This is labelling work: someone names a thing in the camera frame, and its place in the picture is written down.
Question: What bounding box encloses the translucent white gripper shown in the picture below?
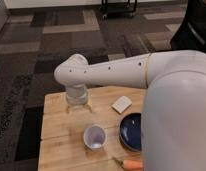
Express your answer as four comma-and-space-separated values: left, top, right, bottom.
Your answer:
66, 85, 93, 113

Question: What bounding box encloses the white sponge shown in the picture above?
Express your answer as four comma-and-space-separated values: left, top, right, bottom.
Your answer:
112, 96, 132, 113

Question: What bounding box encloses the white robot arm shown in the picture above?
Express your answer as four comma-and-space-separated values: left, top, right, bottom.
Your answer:
54, 50, 206, 171

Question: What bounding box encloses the white ceramic cup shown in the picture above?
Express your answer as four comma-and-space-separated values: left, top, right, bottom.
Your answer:
83, 124, 107, 150

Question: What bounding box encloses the dark blue bowl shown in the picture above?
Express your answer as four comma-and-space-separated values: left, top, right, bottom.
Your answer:
119, 113, 142, 152

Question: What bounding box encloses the orange carrot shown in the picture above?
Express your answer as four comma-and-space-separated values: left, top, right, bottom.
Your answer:
114, 158, 143, 170

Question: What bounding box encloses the black office chair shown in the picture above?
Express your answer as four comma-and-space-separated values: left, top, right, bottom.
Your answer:
170, 0, 206, 53

